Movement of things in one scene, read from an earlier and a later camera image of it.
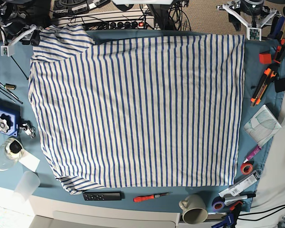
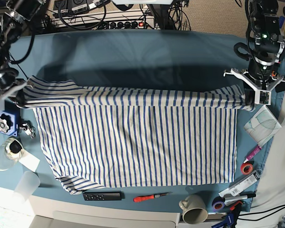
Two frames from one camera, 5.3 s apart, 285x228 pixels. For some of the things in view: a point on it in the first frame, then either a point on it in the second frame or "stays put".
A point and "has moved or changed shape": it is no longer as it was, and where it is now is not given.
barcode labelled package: (238, 186) stays put
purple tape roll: (218, 203) stays put
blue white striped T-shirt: (143, 111) has moved or changed shape
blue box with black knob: (5, 117) stays put
